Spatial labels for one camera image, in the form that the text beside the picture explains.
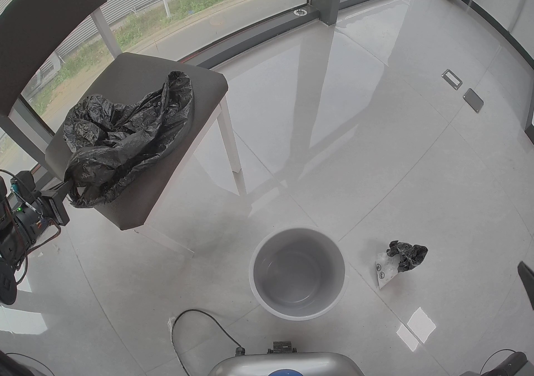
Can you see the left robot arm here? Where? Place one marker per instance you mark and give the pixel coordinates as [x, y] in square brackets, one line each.
[6, 282]

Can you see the white trash bin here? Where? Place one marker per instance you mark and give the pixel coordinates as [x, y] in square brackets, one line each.
[298, 274]

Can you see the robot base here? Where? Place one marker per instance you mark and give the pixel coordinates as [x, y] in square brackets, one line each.
[288, 364]

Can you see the black plastic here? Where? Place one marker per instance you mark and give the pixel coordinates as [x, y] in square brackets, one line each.
[409, 257]

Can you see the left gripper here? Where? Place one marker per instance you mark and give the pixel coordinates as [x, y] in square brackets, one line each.
[52, 207]

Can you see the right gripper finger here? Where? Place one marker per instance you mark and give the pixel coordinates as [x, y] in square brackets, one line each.
[528, 282]

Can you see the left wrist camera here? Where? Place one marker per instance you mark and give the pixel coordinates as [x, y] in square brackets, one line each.
[24, 182]

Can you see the dark grey white-legged chair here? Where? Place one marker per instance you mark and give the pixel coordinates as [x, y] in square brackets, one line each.
[137, 74]

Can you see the black plastic bag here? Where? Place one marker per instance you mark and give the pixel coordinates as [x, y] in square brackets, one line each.
[125, 128]

